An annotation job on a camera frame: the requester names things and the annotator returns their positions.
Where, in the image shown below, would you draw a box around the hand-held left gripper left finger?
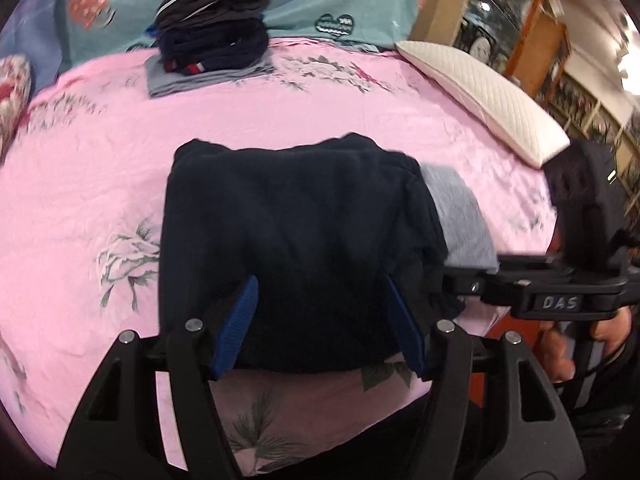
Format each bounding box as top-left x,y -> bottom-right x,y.
55,275 -> 261,476

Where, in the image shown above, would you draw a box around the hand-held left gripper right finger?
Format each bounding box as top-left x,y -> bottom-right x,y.
386,279 -> 586,478

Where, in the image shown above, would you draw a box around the pink floral bedsheet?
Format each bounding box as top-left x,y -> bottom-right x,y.
0,35 -> 571,478

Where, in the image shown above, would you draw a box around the navy red-striped folded garment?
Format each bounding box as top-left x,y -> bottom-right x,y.
159,20 -> 271,76

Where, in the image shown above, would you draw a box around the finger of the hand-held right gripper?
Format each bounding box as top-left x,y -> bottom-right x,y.
441,265 -> 521,307

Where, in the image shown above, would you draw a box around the wooden display cabinet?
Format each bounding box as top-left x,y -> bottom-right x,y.
410,0 -> 640,161

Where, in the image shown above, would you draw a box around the red floral pillow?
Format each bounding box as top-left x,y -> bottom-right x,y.
0,56 -> 35,161

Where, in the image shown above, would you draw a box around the person's dark clothing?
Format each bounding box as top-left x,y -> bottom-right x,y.
320,375 -> 640,480

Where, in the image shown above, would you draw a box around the blue plaid sheet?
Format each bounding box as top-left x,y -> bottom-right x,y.
0,0 -> 68,73

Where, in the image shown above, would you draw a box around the light grey-blue folded garment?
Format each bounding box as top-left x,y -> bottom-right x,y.
147,52 -> 276,100

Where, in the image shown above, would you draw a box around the white quilted pillow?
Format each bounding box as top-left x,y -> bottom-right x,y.
395,40 -> 571,170

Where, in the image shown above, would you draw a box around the teal heart-print sheet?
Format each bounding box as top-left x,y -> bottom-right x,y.
55,0 -> 436,68

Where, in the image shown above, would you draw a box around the person's right hand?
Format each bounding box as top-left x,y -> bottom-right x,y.
537,306 -> 640,386

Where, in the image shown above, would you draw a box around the navy blue pants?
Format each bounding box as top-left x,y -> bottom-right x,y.
159,132 -> 501,376

